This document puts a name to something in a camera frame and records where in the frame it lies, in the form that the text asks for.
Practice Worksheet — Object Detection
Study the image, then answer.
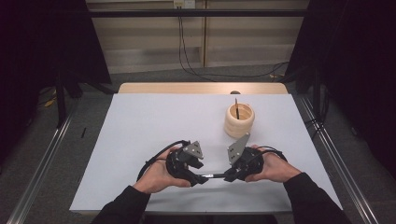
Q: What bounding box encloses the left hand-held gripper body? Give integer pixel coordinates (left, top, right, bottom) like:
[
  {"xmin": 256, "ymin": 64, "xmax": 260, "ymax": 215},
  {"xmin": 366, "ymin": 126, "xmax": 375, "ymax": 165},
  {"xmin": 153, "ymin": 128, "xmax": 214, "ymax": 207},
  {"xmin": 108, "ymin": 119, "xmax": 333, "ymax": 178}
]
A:
[{"xmin": 165, "ymin": 140, "xmax": 205, "ymax": 185}]

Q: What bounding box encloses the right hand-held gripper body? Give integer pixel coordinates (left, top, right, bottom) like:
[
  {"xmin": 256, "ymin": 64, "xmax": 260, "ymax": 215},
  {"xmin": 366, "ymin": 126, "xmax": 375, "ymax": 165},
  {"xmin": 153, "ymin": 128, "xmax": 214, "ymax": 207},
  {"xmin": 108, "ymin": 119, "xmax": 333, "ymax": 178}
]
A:
[{"xmin": 226, "ymin": 133, "xmax": 265, "ymax": 182}]

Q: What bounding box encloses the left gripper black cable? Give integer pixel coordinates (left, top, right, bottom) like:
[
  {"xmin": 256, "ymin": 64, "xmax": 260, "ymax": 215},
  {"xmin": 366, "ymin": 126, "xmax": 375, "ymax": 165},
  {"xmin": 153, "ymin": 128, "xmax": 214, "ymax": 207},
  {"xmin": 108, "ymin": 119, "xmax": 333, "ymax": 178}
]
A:
[{"xmin": 135, "ymin": 139, "xmax": 191, "ymax": 183}]

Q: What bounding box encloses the black wall cable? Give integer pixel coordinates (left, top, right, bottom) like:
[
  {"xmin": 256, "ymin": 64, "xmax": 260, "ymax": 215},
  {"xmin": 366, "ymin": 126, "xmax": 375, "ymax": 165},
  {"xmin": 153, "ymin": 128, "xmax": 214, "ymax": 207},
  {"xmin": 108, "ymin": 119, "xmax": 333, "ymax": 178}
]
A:
[
  {"xmin": 180, "ymin": 16, "xmax": 290, "ymax": 78},
  {"xmin": 177, "ymin": 16, "xmax": 218, "ymax": 83}
]

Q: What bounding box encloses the ribbed wooden pen holder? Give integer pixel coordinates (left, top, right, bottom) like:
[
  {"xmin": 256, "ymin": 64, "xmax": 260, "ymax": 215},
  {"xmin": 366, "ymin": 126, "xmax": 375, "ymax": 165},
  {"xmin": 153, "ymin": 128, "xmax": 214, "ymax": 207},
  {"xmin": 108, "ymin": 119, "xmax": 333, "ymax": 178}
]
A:
[{"xmin": 223, "ymin": 102, "xmax": 256, "ymax": 140}]

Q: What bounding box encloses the black horizontal bar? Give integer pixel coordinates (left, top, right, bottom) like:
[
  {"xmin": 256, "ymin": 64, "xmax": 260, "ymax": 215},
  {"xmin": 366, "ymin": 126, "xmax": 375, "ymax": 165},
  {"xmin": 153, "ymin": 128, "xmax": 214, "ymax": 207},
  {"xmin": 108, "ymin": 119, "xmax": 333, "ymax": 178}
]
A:
[{"xmin": 88, "ymin": 8, "xmax": 307, "ymax": 18}]

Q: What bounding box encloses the person's left hand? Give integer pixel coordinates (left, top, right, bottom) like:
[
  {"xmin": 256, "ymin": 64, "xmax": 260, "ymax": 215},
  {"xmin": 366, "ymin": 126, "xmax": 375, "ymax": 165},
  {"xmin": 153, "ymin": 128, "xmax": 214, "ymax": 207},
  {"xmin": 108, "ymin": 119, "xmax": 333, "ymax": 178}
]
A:
[{"xmin": 133, "ymin": 145, "xmax": 191, "ymax": 196}]

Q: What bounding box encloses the white wall socket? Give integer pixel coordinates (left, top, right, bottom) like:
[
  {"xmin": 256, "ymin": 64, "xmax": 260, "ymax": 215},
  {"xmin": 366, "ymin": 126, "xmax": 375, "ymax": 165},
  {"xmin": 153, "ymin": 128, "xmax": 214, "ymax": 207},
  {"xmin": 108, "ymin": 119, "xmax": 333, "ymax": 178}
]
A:
[{"xmin": 173, "ymin": 0, "xmax": 196, "ymax": 9}]

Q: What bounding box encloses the person's right hand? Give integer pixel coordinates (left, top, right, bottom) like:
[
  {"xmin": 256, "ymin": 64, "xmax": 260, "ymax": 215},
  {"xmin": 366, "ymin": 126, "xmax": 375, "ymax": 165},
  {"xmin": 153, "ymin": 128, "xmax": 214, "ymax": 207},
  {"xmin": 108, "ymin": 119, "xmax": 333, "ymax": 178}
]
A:
[{"xmin": 244, "ymin": 144, "xmax": 303, "ymax": 184}]

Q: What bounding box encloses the black makeup brush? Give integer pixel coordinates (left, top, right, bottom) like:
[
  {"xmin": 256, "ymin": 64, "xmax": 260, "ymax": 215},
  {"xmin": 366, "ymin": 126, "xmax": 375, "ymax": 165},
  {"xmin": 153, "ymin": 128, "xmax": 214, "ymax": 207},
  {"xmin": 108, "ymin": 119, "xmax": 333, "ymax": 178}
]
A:
[{"xmin": 199, "ymin": 173, "xmax": 232, "ymax": 180}]

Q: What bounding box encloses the white table sheet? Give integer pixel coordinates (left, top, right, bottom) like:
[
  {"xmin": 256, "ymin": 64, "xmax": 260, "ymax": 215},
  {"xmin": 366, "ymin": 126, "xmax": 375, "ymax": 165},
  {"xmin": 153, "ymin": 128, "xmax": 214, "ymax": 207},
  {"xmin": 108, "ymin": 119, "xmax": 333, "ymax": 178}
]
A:
[{"xmin": 68, "ymin": 92, "xmax": 342, "ymax": 216}]

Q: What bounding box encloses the aluminium floor rail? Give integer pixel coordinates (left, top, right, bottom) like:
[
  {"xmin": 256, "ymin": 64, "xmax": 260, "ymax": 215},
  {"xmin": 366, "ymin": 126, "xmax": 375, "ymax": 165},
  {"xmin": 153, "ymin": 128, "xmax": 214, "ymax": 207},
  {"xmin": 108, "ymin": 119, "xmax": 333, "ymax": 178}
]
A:
[
  {"xmin": 6, "ymin": 102, "xmax": 78, "ymax": 224},
  {"xmin": 300, "ymin": 96, "xmax": 379, "ymax": 224}
]

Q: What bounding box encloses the black stand post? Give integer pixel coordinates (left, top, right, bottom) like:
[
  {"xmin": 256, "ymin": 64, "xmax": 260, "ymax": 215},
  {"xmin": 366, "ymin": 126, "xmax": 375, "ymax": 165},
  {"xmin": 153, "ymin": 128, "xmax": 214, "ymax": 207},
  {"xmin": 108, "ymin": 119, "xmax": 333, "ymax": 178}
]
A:
[
  {"xmin": 312, "ymin": 66, "xmax": 322, "ymax": 124},
  {"xmin": 55, "ymin": 69, "xmax": 68, "ymax": 129}
]

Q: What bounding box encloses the light wooden table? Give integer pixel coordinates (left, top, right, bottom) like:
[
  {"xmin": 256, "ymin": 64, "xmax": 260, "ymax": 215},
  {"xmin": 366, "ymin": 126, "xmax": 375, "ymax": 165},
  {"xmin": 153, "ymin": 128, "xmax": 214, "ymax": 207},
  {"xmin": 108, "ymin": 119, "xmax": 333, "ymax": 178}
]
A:
[{"xmin": 117, "ymin": 81, "xmax": 290, "ymax": 95}]

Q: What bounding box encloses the black curtain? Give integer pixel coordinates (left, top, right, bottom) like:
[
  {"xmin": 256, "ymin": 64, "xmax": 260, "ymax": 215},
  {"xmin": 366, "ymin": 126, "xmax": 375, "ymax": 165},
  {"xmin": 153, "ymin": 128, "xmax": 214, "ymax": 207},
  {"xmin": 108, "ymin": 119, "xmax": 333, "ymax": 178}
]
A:
[
  {"xmin": 0, "ymin": 0, "xmax": 112, "ymax": 166},
  {"xmin": 283, "ymin": 0, "xmax": 396, "ymax": 180}
]

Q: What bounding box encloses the black pencil with orange end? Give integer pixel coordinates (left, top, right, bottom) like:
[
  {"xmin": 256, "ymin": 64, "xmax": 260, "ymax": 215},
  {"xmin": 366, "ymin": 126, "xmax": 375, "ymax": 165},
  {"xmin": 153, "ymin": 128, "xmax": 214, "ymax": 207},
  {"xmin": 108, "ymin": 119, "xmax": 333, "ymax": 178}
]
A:
[{"xmin": 233, "ymin": 97, "xmax": 241, "ymax": 121}]

